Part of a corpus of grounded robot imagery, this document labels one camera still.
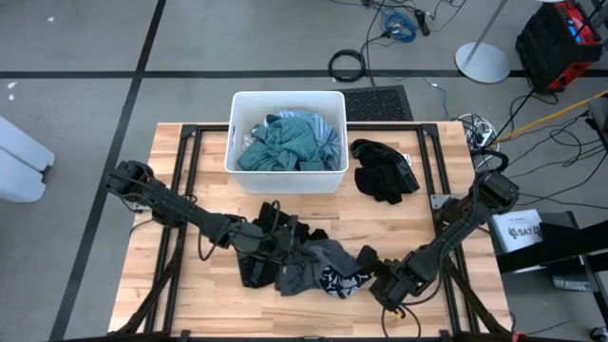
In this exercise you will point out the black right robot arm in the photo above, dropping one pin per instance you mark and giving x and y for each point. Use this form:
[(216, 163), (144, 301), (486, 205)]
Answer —
[(456, 233)]

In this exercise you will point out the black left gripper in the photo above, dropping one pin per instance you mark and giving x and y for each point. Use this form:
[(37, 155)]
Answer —
[(256, 240)]

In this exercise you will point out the black and red case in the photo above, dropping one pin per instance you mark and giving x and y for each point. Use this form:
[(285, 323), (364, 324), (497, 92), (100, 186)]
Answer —
[(551, 47)]

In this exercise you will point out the navy white-print garment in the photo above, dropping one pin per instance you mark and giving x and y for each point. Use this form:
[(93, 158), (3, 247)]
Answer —
[(344, 282)]

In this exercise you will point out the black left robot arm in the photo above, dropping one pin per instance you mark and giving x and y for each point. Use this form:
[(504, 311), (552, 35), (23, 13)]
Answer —
[(166, 204)]

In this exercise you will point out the white printed cardboard box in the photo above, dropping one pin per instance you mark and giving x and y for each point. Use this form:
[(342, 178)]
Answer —
[(515, 230)]

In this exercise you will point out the black shelf cart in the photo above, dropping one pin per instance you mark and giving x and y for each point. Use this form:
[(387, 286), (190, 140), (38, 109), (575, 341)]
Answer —
[(560, 242)]

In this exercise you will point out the green dotted shirt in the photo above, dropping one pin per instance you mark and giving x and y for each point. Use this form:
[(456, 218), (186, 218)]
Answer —
[(285, 142)]

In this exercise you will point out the black power strip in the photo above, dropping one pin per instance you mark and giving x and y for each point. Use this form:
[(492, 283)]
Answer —
[(423, 21)]

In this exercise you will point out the black metal table frame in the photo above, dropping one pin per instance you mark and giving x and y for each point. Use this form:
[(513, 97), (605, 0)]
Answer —
[(187, 130)]

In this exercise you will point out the dark grey garment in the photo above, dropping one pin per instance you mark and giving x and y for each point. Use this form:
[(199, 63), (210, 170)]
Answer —
[(304, 273)]

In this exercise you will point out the white moulded furniture piece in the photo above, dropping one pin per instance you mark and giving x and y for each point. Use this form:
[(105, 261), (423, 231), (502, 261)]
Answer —
[(19, 161)]

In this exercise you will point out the blue white-striped woven shirt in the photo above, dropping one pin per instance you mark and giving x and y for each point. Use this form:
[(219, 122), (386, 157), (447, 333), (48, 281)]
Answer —
[(328, 138)]

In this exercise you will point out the black ribbed garment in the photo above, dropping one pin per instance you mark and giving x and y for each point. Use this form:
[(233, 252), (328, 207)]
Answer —
[(256, 275)]

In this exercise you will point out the white perforated plastic basket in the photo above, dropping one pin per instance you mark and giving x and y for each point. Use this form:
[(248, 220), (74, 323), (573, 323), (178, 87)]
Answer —
[(285, 183)]

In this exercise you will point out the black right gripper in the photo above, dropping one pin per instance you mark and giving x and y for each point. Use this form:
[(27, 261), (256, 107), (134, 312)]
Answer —
[(396, 285)]

